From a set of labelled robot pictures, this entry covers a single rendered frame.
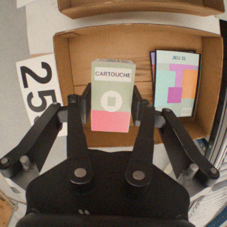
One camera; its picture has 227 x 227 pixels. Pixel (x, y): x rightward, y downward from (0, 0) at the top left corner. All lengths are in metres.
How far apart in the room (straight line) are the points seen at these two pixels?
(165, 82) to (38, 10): 0.41
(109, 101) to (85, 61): 0.21
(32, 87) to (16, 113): 1.29
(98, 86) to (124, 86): 0.03
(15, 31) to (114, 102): 1.33
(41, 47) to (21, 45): 0.96
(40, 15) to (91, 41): 0.18
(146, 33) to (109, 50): 0.11
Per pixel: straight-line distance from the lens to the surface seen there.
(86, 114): 0.16
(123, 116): 0.21
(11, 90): 1.55
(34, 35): 0.45
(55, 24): 0.43
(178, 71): 0.40
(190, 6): 0.36
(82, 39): 0.39
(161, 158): 1.68
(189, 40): 0.43
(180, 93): 0.42
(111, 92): 0.19
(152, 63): 0.38
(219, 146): 0.76
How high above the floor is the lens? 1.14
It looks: 64 degrees down
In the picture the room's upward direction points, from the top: 179 degrees counter-clockwise
